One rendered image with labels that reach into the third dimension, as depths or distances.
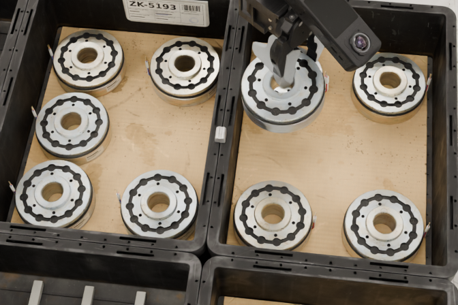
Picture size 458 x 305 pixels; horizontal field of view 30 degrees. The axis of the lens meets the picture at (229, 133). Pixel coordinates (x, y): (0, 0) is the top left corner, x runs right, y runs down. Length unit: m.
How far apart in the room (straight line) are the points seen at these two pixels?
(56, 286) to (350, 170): 0.42
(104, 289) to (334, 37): 0.45
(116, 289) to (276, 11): 0.42
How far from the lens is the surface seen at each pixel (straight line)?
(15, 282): 1.16
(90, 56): 1.29
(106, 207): 1.18
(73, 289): 1.14
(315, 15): 0.91
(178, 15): 1.27
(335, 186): 1.18
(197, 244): 1.03
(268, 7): 0.95
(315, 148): 1.20
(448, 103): 1.15
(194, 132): 1.22
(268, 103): 1.04
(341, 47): 0.92
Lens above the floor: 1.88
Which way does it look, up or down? 61 degrees down
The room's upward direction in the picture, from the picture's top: 3 degrees counter-clockwise
